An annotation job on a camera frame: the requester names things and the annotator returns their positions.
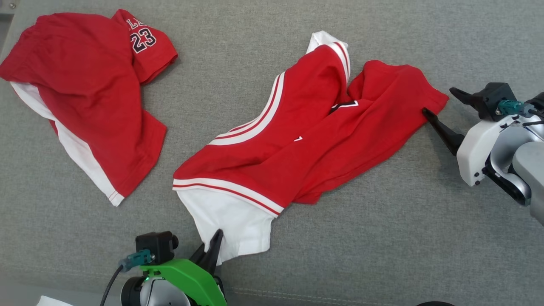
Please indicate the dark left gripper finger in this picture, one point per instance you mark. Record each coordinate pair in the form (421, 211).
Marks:
(197, 254)
(216, 253)

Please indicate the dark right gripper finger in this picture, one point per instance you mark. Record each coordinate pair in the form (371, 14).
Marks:
(444, 131)
(465, 96)

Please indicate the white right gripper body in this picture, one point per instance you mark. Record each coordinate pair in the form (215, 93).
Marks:
(476, 148)

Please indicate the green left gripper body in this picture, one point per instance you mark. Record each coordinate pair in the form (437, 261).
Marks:
(191, 280)

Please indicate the red jersey white striped sleeves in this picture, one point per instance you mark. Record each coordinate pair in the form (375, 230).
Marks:
(276, 161)

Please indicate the red shorts number 23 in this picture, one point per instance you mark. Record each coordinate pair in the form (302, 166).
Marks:
(85, 85)

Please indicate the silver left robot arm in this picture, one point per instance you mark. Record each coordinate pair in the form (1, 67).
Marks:
(161, 295)

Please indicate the grey fabric sofa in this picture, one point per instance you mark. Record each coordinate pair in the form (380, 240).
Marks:
(382, 233)

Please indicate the white flat object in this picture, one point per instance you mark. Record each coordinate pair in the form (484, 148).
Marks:
(53, 301)

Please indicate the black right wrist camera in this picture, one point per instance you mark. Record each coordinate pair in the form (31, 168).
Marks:
(493, 95)

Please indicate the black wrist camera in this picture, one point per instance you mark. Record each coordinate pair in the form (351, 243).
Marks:
(493, 95)
(155, 246)

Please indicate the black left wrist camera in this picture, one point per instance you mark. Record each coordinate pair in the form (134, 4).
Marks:
(155, 246)

